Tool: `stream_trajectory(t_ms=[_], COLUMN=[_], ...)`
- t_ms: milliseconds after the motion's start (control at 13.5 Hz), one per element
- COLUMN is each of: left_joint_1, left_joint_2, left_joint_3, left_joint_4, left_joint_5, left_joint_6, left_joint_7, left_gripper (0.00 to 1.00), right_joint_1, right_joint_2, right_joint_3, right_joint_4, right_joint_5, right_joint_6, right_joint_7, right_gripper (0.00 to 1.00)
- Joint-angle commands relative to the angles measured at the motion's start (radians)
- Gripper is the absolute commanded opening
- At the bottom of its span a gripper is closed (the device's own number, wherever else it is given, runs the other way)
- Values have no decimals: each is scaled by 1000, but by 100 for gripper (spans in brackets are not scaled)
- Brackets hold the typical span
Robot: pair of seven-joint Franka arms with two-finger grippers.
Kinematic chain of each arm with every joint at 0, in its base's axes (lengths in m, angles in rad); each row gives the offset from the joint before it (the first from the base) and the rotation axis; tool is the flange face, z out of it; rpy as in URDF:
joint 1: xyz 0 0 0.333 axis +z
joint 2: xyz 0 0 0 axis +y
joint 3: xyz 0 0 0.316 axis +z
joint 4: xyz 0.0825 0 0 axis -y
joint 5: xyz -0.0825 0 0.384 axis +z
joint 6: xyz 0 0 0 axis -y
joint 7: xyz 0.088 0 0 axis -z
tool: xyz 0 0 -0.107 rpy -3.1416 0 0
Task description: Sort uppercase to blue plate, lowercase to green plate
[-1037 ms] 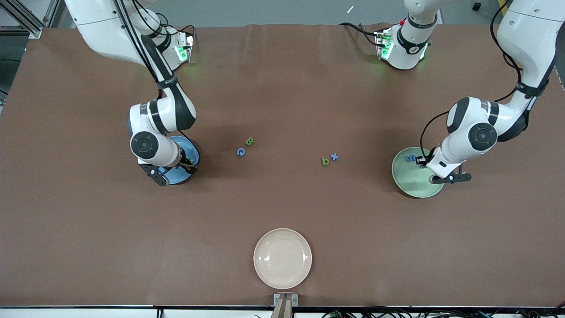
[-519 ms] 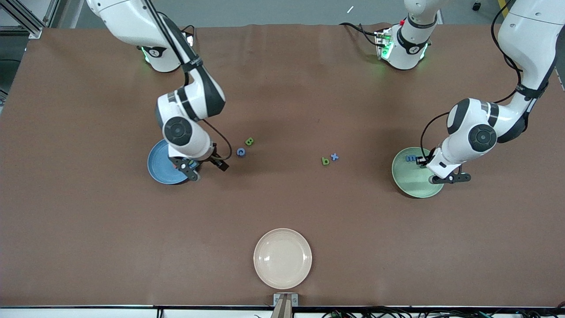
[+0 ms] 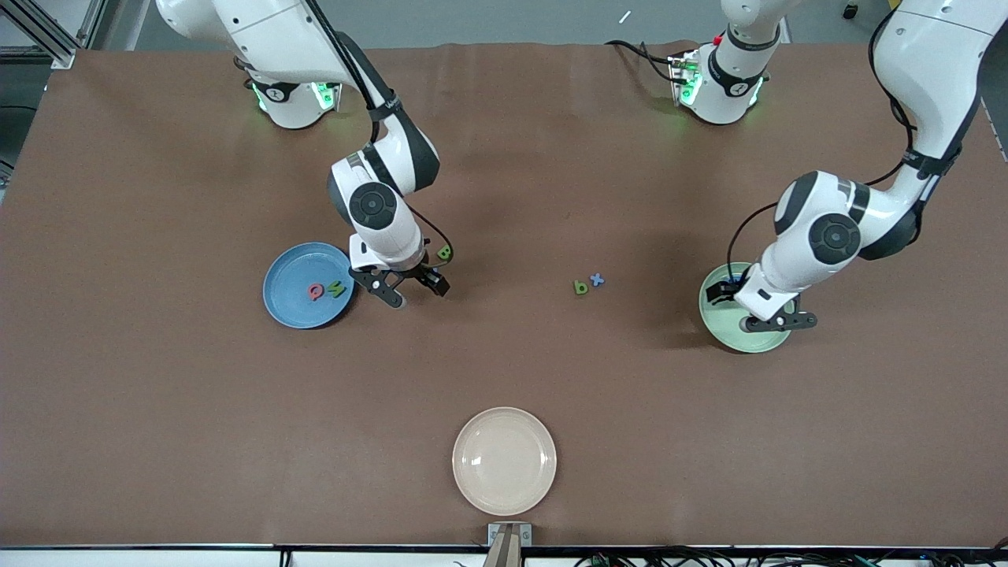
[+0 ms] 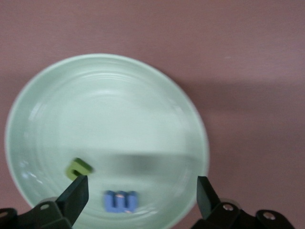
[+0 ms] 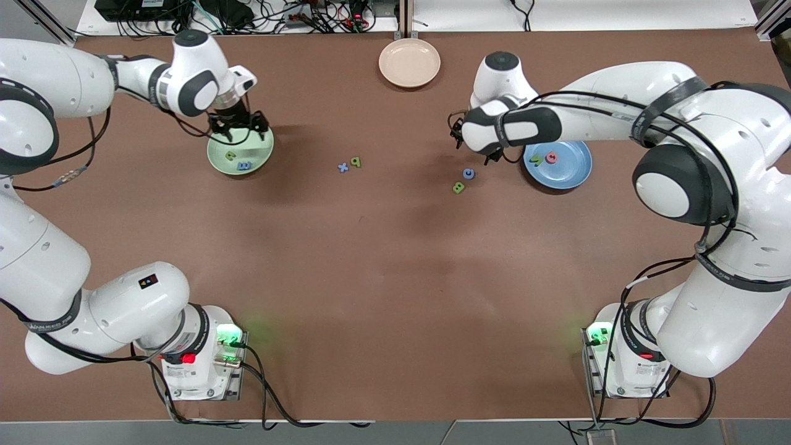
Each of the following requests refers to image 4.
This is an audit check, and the blue foam letter m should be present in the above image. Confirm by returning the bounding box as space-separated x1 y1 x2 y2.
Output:
104 189 139 214

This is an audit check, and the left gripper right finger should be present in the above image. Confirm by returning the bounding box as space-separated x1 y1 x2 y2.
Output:
190 176 297 229

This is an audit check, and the brown table cover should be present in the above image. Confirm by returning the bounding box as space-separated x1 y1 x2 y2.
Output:
0 0 305 229

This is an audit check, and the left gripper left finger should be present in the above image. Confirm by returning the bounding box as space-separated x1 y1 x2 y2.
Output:
0 175 90 229

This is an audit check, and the green plate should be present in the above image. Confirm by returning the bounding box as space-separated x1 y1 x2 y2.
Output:
4 53 210 229

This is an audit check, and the green foam letter u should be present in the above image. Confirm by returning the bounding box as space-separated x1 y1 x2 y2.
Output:
65 157 95 181

